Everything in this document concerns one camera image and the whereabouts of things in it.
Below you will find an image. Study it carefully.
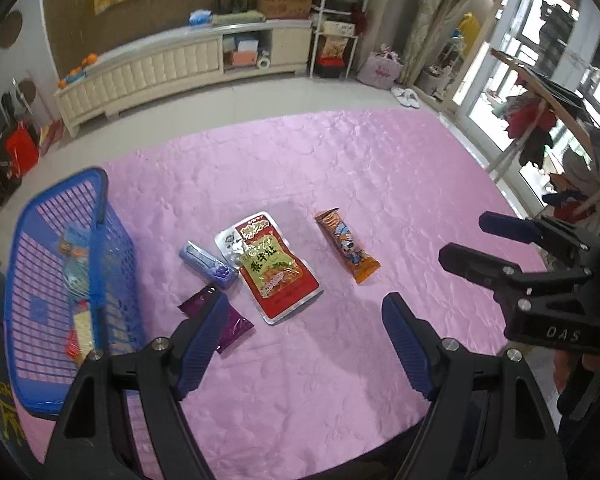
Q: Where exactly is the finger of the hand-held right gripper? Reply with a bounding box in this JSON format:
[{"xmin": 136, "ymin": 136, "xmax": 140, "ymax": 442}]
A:
[
  {"xmin": 438, "ymin": 242, "xmax": 594, "ymax": 312},
  {"xmin": 478, "ymin": 211, "xmax": 600, "ymax": 267}
]

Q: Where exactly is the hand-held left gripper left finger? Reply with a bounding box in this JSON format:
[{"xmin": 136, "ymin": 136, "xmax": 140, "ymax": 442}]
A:
[{"xmin": 45, "ymin": 290, "xmax": 231, "ymax": 480}]

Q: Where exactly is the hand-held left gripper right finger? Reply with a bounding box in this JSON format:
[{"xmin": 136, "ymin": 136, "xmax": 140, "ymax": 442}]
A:
[{"xmin": 381, "ymin": 291, "xmax": 568, "ymax": 480}]

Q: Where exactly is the purple snack packet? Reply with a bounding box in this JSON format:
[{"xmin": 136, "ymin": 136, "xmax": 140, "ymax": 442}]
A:
[{"xmin": 178, "ymin": 284, "xmax": 255, "ymax": 356}]

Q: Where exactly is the blue gum box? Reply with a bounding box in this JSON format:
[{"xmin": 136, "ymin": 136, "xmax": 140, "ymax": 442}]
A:
[{"xmin": 179, "ymin": 240, "xmax": 237, "ymax": 290}]

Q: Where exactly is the red and silver snack pouch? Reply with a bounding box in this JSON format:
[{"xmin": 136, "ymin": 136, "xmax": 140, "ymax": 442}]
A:
[{"xmin": 214, "ymin": 211, "xmax": 325, "ymax": 326}]

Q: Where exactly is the orange snack bar packet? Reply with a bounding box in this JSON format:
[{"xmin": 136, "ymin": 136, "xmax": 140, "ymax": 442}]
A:
[{"xmin": 314, "ymin": 207, "xmax": 382, "ymax": 286}]

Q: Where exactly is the long clear cracker packet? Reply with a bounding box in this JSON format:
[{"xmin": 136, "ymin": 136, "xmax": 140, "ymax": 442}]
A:
[{"xmin": 72, "ymin": 310, "xmax": 97, "ymax": 356}]

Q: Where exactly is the red ring snack packet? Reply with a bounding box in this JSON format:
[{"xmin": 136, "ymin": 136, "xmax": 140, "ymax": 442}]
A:
[{"xmin": 64, "ymin": 330, "xmax": 83, "ymax": 361}]

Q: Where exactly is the clear bag of blue candies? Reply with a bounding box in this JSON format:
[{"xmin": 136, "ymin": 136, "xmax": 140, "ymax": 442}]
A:
[{"xmin": 60, "ymin": 247, "xmax": 106, "ymax": 306}]

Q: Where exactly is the blue plastic basket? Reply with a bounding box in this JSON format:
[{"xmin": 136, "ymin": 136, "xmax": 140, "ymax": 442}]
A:
[{"xmin": 4, "ymin": 166, "xmax": 147, "ymax": 420}]

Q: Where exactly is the red garment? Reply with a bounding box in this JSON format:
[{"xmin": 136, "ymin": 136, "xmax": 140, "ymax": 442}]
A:
[{"xmin": 502, "ymin": 97, "xmax": 556, "ymax": 141}]

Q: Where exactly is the wooden drying rack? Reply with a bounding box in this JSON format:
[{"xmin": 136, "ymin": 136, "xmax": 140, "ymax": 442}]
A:
[{"xmin": 487, "ymin": 47, "xmax": 600, "ymax": 181}]

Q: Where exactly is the pink quilted blanket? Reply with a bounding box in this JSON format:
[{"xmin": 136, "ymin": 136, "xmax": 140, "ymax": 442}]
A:
[{"xmin": 10, "ymin": 108, "xmax": 551, "ymax": 480}]

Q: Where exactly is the pink tote bag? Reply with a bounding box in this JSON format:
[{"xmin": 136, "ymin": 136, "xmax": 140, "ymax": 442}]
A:
[{"xmin": 356, "ymin": 50, "xmax": 405, "ymax": 90}]

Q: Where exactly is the yellow garment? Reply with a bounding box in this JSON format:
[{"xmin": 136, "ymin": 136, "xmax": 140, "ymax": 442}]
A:
[{"xmin": 457, "ymin": 12, "xmax": 481, "ymax": 43}]

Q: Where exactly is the dark cloth with yellow print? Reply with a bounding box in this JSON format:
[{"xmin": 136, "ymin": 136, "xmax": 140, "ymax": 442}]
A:
[{"xmin": 0, "ymin": 360, "xmax": 46, "ymax": 466}]

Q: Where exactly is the beige patterned curtain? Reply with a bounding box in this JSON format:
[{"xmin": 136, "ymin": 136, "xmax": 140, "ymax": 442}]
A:
[{"xmin": 400, "ymin": 0, "xmax": 481, "ymax": 91}]

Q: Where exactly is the red box on rack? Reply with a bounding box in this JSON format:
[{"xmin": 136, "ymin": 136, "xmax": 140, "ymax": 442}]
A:
[{"xmin": 316, "ymin": 57, "xmax": 346, "ymax": 78}]

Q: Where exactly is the orange snack bag on rack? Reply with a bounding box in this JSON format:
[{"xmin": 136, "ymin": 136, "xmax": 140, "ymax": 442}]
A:
[{"xmin": 320, "ymin": 37, "xmax": 348, "ymax": 61}]

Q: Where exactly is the black bag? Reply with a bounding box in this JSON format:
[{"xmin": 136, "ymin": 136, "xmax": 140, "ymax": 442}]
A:
[{"xmin": 0, "ymin": 135, "xmax": 23, "ymax": 206}]

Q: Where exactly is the red paper bag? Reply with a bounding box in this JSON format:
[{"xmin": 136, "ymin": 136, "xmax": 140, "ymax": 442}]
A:
[{"xmin": 5, "ymin": 122, "xmax": 41, "ymax": 176}]

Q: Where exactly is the white metal storage rack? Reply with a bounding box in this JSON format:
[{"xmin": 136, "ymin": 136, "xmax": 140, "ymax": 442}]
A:
[{"xmin": 302, "ymin": 0, "xmax": 373, "ymax": 80}]

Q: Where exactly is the cream tv cabinet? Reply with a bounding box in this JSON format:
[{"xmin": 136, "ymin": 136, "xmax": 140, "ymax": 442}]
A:
[{"xmin": 54, "ymin": 19, "xmax": 313, "ymax": 138}]

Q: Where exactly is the heap of oranges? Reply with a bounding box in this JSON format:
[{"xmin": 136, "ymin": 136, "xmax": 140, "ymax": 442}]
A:
[{"xmin": 57, "ymin": 54, "xmax": 101, "ymax": 88}]

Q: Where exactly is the brown cardboard box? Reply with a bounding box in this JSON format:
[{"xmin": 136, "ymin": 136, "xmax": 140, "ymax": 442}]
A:
[{"xmin": 256, "ymin": 0, "xmax": 315, "ymax": 20}]

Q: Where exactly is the green folded cloth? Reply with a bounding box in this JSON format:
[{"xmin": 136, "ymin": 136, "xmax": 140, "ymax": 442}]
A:
[{"xmin": 211, "ymin": 10, "xmax": 267, "ymax": 26}]

